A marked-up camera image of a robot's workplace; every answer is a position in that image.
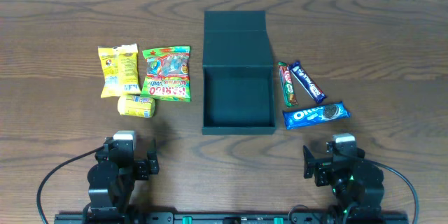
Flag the blue Oreo cookie pack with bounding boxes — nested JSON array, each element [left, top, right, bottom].
[[282, 101, 351, 130]]

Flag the yellow candy canister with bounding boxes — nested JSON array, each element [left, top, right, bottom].
[[117, 95, 155, 118]]

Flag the green KitKat bar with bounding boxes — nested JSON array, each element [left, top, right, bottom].
[[278, 62, 298, 107]]

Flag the Haribo worms gummy bag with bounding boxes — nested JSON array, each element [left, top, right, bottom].
[[141, 45, 191, 102]]

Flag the yellow snack bag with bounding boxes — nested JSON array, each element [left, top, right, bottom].
[[97, 43, 141, 98]]

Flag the purple Dairy Milk bar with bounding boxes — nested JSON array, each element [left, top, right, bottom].
[[288, 61, 326, 104]]

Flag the dark green gift box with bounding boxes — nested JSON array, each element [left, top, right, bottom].
[[202, 10, 276, 135]]

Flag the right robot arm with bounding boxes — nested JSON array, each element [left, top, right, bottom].
[[303, 140, 386, 223]]

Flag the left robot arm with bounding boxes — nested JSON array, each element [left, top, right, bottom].
[[81, 136, 160, 223]]

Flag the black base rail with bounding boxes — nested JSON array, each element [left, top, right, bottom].
[[54, 212, 410, 224]]

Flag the left black cable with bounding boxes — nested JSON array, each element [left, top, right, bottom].
[[36, 146, 106, 224]]

